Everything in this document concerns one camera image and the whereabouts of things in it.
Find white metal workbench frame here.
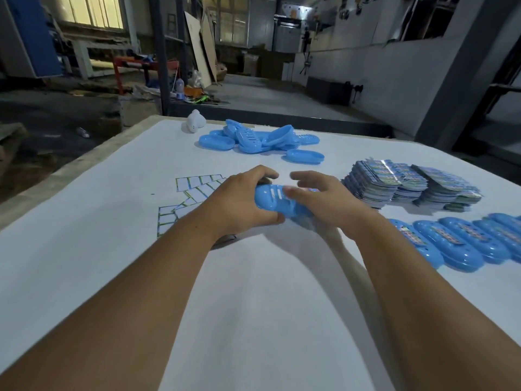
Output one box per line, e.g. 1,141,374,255
65,34,139,80

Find stacks of colourful sticker sheets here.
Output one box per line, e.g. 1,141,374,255
341,158,483,212

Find person's right hand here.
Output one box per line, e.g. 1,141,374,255
283,171,379,241

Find thin dark steel post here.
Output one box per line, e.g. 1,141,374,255
175,0,189,82

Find pale leaning plywood board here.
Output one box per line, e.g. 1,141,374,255
184,11,213,89

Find black box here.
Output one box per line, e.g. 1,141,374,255
306,76,353,106

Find wide window with grid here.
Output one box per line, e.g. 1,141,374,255
203,0,250,47

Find small white plastic figure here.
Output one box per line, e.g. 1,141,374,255
186,109,207,134

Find thick dark steel post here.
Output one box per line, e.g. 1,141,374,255
148,0,171,116

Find pale wooden crate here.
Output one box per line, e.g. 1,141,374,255
119,97,160,127

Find wooden pallet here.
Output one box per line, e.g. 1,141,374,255
0,122,27,159

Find pile of blue soap dishes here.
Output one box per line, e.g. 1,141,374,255
198,119,326,166

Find person's left forearm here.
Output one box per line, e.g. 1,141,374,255
0,215,223,391

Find person's left hand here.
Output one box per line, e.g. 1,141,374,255
195,165,285,241

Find red metal table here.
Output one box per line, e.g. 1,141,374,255
113,56,180,96

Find brown leaning board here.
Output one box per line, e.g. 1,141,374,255
200,11,219,82

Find silver machine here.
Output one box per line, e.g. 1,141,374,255
274,3,314,53

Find grey slanted pillar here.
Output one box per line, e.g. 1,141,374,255
415,0,521,151

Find blue and white machine cabinet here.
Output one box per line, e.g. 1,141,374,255
6,0,64,79

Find large bright window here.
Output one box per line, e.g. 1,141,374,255
56,0,124,30

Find person's right forearm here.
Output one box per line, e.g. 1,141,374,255
354,217,521,391

